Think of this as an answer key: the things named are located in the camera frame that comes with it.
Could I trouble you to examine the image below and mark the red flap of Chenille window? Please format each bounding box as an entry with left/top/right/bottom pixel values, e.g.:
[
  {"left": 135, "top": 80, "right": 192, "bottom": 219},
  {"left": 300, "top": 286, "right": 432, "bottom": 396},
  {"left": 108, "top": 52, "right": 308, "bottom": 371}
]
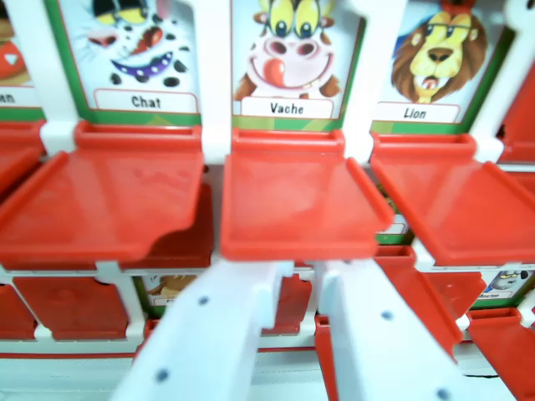
[{"left": 373, "top": 245, "right": 466, "bottom": 363}]

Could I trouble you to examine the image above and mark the Chat picture card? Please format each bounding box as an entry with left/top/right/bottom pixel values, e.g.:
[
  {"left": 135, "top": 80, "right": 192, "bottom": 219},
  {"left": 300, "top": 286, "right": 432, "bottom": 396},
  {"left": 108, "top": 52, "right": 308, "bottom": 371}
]
[{"left": 43, "top": 0, "right": 203, "bottom": 126}]

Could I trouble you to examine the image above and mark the red flap of Lion window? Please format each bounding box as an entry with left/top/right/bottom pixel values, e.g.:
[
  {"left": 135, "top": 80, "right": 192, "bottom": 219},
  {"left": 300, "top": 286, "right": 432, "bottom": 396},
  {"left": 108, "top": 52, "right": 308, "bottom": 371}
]
[{"left": 369, "top": 132, "right": 535, "bottom": 267}]

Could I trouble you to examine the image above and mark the red flap of Vache window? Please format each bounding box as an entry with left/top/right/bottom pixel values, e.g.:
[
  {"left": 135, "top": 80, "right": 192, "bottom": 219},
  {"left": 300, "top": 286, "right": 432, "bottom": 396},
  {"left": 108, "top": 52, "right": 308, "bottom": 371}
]
[{"left": 219, "top": 128, "right": 395, "bottom": 262}]

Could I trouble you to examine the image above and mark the red and white game board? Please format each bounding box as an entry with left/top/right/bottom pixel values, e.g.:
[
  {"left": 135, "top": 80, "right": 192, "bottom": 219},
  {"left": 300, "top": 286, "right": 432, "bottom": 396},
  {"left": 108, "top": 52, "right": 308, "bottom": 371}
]
[{"left": 0, "top": 0, "right": 535, "bottom": 401}]

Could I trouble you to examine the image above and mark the red flap of Chat window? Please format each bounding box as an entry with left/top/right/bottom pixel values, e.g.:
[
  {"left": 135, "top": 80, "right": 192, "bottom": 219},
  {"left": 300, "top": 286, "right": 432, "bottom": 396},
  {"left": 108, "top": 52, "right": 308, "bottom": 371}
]
[{"left": 0, "top": 120, "right": 206, "bottom": 265}]

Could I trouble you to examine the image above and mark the Vache picture card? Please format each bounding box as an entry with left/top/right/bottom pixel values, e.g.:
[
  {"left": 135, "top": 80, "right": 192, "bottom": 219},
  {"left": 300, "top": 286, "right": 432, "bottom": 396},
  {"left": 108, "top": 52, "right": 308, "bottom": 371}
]
[{"left": 231, "top": 0, "right": 367, "bottom": 133}]

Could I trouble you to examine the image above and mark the Lion picture card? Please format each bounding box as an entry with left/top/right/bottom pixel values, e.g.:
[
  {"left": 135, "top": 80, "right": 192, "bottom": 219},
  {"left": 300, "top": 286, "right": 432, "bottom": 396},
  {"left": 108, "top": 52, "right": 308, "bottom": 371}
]
[{"left": 370, "top": 0, "right": 516, "bottom": 135}]

